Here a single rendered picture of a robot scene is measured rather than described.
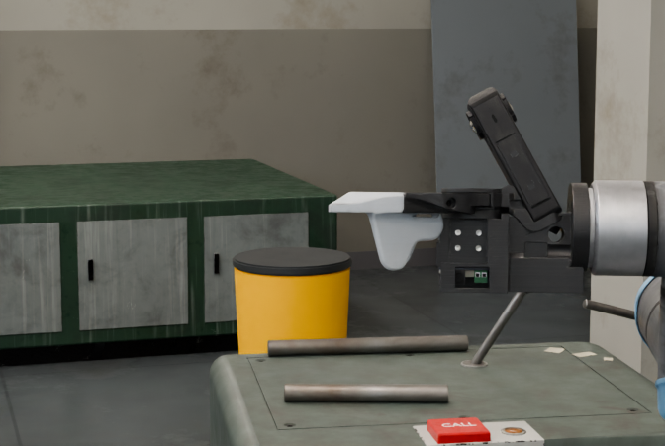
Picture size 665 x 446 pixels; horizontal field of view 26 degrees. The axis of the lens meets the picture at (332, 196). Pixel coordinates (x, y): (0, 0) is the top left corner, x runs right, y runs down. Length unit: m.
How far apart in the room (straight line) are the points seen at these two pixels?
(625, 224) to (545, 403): 0.69
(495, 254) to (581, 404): 0.69
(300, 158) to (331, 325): 3.99
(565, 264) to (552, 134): 8.56
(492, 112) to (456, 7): 8.35
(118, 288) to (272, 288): 1.84
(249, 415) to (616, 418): 0.43
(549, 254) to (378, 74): 8.43
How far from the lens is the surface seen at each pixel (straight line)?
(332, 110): 9.46
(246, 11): 9.31
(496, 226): 1.11
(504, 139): 1.13
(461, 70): 9.45
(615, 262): 1.13
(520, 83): 9.61
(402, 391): 1.77
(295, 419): 1.70
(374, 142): 9.57
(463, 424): 1.65
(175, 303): 7.23
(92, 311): 7.17
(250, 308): 5.52
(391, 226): 1.09
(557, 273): 1.14
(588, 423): 1.71
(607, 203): 1.12
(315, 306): 5.47
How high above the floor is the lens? 1.73
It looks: 7 degrees down
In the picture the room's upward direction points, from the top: straight up
